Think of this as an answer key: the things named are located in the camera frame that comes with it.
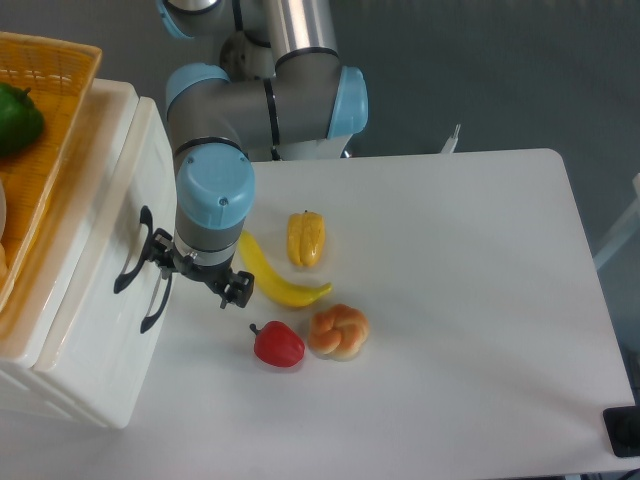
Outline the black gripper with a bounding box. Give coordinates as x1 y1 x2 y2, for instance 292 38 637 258
149 228 254 309

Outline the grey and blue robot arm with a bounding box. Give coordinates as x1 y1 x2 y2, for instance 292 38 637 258
153 1 368 307

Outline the white drawer cabinet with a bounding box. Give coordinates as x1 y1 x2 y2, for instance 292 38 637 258
0 78 140 430

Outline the yellow banana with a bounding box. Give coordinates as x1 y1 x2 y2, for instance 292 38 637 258
237 231 333 308

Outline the red bell pepper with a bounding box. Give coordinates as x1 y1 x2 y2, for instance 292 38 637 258
249 320 305 368

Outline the yellow bell pepper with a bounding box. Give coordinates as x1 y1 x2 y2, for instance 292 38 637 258
287 211 326 267

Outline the knotted bread roll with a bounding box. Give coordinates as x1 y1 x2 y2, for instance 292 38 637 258
307 304 370 361

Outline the green bell pepper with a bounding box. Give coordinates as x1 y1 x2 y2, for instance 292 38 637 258
1 82 44 157

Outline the orange woven basket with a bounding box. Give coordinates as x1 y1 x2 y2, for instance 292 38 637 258
1 32 102 305

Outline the black device at table corner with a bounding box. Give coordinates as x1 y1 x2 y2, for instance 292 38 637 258
603 406 640 458

